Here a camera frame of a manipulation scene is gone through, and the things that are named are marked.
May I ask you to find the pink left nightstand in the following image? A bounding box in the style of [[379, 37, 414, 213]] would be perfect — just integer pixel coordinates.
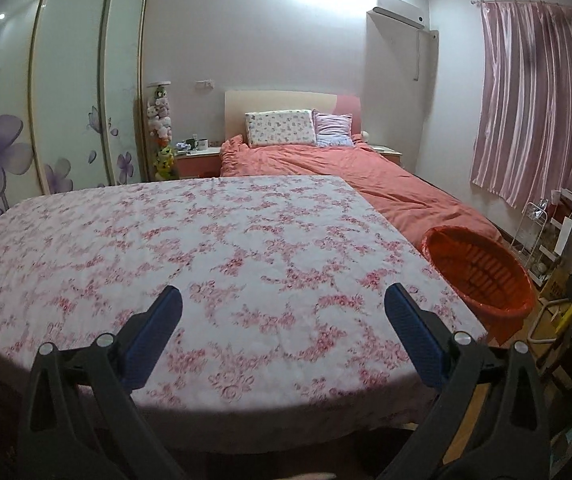
[[174, 146, 221, 179]]

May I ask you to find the beige pink headboard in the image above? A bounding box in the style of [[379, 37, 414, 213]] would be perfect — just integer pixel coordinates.
[[224, 90, 362, 148]]

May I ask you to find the white wire rack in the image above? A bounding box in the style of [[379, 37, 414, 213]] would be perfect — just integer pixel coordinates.
[[510, 200, 560, 288]]

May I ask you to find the pink curtain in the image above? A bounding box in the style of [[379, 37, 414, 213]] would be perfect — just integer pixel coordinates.
[[470, 0, 572, 208]]

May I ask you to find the floral white pillow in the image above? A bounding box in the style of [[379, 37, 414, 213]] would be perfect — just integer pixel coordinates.
[[245, 110, 316, 148]]

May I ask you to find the wall socket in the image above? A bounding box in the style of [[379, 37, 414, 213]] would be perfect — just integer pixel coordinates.
[[195, 79, 214, 90]]

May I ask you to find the white mug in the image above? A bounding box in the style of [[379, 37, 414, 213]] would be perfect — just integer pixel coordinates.
[[197, 139, 209, 151]]

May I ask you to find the orange plastic basket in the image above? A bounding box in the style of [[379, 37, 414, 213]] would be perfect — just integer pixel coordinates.
[[420, 226, 536, 346]]

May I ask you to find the plush toy tower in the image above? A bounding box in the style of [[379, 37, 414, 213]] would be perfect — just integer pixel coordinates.
[[146, 81, 174, 181]]

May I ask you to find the right nightstand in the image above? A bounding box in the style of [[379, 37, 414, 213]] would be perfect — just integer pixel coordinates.
[[371, 145, 402, 166]]

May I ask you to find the striped pink pillow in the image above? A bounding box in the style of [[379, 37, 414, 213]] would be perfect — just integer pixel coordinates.
[[313, 110, 354, 148]]

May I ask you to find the salmon pink duvet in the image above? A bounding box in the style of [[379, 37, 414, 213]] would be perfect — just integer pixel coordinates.
[[220, 136, 501, 247]]

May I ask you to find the sliding wardrobe with flowers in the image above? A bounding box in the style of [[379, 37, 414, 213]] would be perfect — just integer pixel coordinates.
[[0, 0, 147, 215]]

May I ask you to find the floral pink tablecloth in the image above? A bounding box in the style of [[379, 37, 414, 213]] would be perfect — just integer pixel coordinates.
[[0, 176, 486, 453]]

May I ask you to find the white air conditioner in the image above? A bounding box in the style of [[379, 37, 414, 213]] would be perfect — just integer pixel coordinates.
[[373, 0, 426, 30]]

